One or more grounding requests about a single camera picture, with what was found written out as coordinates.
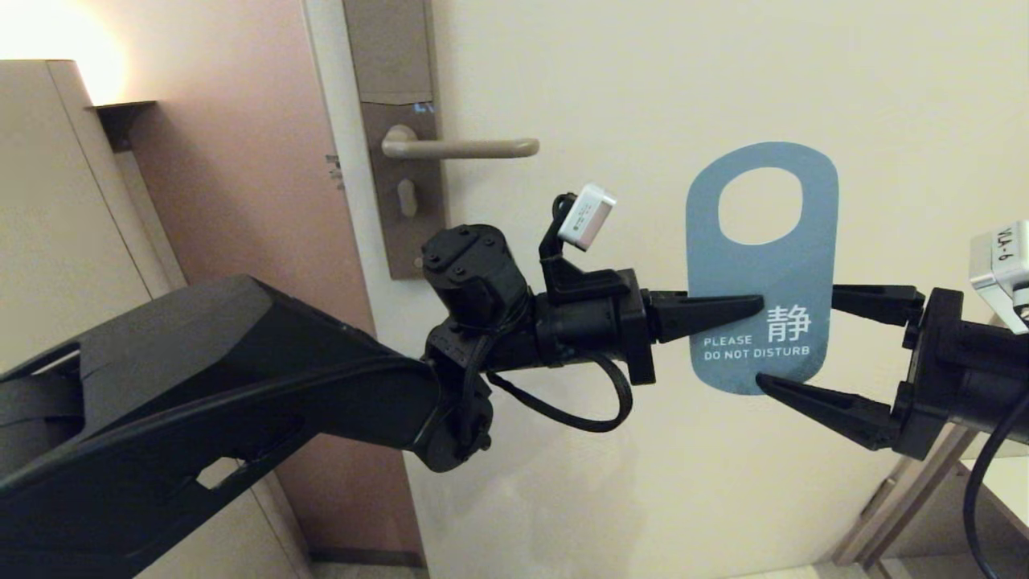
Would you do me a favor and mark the blue do-not-disturb door sign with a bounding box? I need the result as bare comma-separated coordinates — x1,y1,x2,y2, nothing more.
685,142,839,396

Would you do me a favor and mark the white door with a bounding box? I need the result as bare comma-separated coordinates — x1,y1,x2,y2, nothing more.
310,0,1029,579

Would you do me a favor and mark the brown door lock plate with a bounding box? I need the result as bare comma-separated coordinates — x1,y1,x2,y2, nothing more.
343,0,448,281

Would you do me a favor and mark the dark baseboard strip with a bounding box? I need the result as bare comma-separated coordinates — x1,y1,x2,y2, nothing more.
310,549,424,569

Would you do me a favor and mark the black left camera bracket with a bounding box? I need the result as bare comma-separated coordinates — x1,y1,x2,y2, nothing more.
539,193,632,305

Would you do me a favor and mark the thin black left gripper cable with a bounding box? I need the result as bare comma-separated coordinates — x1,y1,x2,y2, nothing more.
486,354,634,433

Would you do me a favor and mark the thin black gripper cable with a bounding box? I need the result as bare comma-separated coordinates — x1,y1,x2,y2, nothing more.
962,394,1029,579
486,354,634,433

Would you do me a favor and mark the brown frame hinge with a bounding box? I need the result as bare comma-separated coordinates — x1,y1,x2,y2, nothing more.
859,478,895,519

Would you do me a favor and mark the brown closet door frame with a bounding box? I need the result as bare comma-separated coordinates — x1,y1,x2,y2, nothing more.
832,426,986,573

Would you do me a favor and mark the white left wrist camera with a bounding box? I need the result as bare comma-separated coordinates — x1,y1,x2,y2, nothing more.
557,183,618,252

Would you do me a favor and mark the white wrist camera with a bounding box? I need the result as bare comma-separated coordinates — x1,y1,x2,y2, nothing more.
969,220,1029,335
557,183,618,252

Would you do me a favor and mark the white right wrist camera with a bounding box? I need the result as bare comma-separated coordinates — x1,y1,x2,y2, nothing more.
969,220,1029,335

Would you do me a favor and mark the thin black right gripper cable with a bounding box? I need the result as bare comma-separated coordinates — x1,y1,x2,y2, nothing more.
962,394,1029,579

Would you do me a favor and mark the beige metal door handle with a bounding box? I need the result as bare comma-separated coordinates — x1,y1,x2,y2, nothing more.
381,124,540,160

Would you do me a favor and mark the dark wall lamp bracket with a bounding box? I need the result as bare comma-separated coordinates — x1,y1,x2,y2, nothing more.
95,101,159,154

